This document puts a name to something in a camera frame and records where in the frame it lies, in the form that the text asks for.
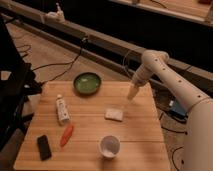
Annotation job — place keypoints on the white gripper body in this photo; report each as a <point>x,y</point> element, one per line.
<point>141,76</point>

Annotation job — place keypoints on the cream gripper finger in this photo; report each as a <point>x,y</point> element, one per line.
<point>132,92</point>

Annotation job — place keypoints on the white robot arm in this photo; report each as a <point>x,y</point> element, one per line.
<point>198,143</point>

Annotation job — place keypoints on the green ceramic bowl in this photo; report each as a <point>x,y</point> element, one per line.
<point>87,83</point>

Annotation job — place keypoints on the white sponge block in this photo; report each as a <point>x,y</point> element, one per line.
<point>114,114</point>

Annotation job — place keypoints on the wooden board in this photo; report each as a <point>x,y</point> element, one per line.
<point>142,143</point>

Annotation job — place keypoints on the blue box on floor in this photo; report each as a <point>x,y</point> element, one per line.
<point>176,109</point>

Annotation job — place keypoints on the white tube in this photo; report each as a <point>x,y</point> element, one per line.
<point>62,111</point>

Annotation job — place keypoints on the orange carrot toy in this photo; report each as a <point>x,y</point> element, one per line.
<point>66,135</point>

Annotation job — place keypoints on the black rectangular block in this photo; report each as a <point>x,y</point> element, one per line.
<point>44,148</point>

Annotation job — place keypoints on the black equipment at left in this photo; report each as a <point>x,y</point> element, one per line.
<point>17,81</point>

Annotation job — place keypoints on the long metal rail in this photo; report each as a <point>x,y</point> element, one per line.
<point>109,47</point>

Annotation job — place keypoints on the white object on rail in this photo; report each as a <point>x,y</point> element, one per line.
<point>57,16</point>

